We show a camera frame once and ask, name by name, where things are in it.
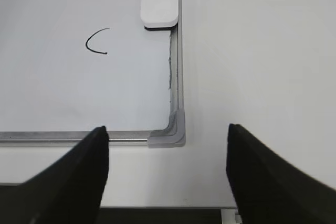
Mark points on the whiteboard with grey frame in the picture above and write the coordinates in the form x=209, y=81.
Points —
x=69, y=66

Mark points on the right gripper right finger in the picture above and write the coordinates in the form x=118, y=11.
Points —
x=268, y=189

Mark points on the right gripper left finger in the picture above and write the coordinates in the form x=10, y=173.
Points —
x=68, y=191

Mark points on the white whiteboard eraser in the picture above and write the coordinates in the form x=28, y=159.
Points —
x=159, y=14

